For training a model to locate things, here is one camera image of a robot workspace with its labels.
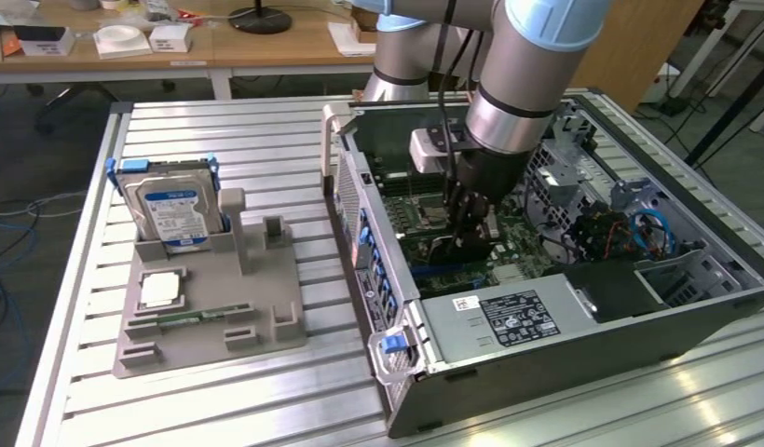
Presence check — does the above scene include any silver CPU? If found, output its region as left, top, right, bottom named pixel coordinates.
left=138, top=274, right=184, bottom=306

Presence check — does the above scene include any perforated metal drive cage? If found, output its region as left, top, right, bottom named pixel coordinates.
left=522, top=139, right=621, bottom=234

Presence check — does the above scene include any red wire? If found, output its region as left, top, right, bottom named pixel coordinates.
left=607, top=222, right=627, bottom=258

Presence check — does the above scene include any black camera cable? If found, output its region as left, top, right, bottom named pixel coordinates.
left=431, top=0, right=483, bottom=220

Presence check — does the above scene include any wooden desk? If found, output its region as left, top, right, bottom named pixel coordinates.
left=0, top=0, right=380, bottom=102

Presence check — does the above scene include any CPU socket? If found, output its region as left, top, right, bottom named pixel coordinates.
left=415, top=191, right=448, bottom=225

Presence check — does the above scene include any grey printed parts rack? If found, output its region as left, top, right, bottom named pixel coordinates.
left=111, top=187, right=310, bottom=380

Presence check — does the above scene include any black office chair base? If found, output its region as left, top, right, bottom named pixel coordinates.
left=25, top=82, right=119, bottom=136

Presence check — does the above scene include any blue floor cable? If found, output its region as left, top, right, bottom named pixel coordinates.
left=0, top=204, right=43, bottom=397

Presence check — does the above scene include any black round lamp base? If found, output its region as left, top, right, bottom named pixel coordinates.
left=227, top=0, right=295, bottom=34

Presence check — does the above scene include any grey power supply unit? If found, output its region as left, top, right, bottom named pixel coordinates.
left=418, top=272, right=601, bottom=367

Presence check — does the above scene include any blue wire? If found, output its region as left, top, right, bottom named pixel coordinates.
left=629, top=209, right=678, bottom=255

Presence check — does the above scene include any blue card retention clip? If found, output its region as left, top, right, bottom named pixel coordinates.
left=355, top=207, right=400, bottom=322

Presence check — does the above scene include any white floor cable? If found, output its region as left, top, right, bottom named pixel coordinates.
left=0, top=188, right=84, bottom=220

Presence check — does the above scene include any grey metal disk bay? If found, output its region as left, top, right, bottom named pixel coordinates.
left=633, top=239, right=741, bottom=311

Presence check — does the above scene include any white box with round dish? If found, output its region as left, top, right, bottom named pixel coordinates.
left=92, top=25, right=155, bottom=61

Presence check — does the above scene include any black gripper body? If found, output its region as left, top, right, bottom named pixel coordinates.
left=447, top=146, right=537, bottom=206

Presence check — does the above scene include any flat white box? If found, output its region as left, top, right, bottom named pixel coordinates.
left=327, top=20, right=379, bottom=58

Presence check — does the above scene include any open dark PC case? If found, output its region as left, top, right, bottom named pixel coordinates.
left=318, top=87, right=764, bottom=440

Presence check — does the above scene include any hard disk with blue caddy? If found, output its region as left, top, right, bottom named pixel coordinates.
left=101, top=156, right=226, bottom=255

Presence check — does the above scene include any green motherboard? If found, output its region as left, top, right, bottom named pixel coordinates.
left=378, top=167, right=570, bottom=299

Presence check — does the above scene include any white box with label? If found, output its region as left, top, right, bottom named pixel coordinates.
left=148, top=23, right=194, bottom=54

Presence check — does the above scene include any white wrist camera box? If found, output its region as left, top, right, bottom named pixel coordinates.
left=408, top=126, right=463, bottom=175

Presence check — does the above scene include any white box with black lid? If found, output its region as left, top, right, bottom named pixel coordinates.
left=12, top=25, right=77, bottom=59

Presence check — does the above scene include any wooden cabinet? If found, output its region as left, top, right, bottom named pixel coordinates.
left=565, top=0, right=706, bottom=114

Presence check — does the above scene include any black slanted pole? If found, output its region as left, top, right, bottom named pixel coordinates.
left=683, top=0, right=764, bottom=168

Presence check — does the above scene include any green RAM stick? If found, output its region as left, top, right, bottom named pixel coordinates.
left=156, top=305, right=250, bottom=326

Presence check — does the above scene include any blue expansion slot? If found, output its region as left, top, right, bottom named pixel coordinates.
left=418, top=264, right=482, bottom=277

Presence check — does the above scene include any brown cardboard box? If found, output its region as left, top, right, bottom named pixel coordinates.
left=350, top=5, right=380, bottom=34

